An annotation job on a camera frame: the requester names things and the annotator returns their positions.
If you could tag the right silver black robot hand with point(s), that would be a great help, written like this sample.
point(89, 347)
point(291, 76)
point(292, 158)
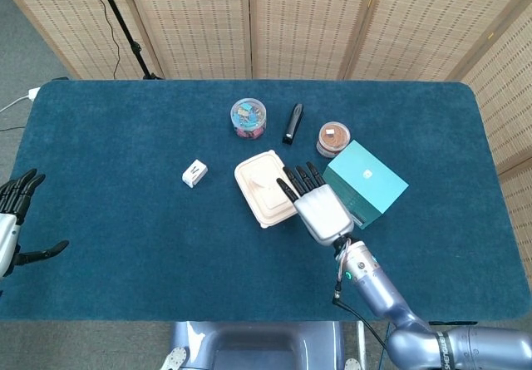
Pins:
point(324, 214)

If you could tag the cream plastic food container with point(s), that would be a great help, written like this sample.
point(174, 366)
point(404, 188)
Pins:
point(257, 203)

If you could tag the black tripod stand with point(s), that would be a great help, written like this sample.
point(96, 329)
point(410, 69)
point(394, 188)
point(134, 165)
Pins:
point(124, 25)

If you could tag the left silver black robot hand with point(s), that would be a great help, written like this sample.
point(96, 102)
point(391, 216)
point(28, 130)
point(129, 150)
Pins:
point(8, 228)

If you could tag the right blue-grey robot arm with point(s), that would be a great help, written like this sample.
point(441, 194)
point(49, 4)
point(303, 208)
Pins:
point(382, 291)

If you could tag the small white cardboard box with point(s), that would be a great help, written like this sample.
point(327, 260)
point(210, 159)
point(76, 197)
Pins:
point(194, 174)

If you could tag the clear jar of rubber bands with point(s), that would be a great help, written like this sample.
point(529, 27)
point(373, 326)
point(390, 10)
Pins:
point(332, 137)

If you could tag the blue-grey robot torso base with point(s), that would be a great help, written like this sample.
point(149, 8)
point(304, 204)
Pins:
point(253, 345)

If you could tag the teal cardboard product box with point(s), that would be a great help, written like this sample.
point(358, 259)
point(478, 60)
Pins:
point(370, 179)

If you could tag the blue carpet table cover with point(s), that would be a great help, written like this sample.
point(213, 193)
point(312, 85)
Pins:
point(124, 228)

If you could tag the clear jar of binder clips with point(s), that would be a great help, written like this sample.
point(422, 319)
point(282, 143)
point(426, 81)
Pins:
point(248, 118)

